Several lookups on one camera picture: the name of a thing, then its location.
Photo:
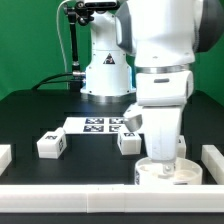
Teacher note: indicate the paper sheet with markers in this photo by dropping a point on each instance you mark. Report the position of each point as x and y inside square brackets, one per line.
[92, 125]

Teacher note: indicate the white fence bar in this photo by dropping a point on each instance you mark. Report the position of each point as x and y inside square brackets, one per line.
[214, 162]
[110, 198]
[5, 157]

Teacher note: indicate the white right fence bar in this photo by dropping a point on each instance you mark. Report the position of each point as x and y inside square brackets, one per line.
[214, 162]

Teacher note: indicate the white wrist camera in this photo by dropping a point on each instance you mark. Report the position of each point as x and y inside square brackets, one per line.
[133, 117]

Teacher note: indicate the white front fence bar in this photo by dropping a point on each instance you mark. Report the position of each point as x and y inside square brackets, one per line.
[110, 198]

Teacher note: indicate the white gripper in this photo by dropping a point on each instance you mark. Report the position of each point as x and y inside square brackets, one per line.
[163, 98]

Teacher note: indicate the white left fence bar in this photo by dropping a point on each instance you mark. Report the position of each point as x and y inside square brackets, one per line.
[5, 157]

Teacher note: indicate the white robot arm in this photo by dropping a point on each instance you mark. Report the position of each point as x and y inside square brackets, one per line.
[163, 36]

